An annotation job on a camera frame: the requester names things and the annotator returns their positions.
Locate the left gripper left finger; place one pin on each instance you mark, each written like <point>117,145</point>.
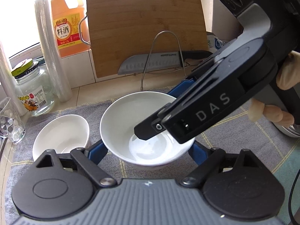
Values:
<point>59,185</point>

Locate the wire knife stand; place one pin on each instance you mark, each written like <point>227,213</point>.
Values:
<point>163,56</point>

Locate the white floral bowl large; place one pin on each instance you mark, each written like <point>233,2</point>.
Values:
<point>131,130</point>

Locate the blue white salt bag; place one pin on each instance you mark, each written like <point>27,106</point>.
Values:
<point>215,44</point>

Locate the plastic wrap roll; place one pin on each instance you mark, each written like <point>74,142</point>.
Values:
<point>50,50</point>

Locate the steel kitchen knife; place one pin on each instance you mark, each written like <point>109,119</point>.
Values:
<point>135,63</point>

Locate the glass jar yellow lid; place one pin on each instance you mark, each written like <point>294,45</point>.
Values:
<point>33,87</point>

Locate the orange cooking wine jug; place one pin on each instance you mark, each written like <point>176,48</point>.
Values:
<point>69,26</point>

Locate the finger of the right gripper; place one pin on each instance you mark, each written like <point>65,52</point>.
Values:
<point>181,88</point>

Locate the gloved right hand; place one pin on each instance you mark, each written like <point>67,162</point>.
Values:
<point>287,77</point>

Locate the clear drinking glass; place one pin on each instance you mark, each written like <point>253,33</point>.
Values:
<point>12,127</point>

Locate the grey checked table mat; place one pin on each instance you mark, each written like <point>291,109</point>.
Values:
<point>278,152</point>

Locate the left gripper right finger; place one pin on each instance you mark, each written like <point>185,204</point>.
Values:
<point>237,185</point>

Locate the bamboo cutting board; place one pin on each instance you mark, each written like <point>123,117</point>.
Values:
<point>119,29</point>

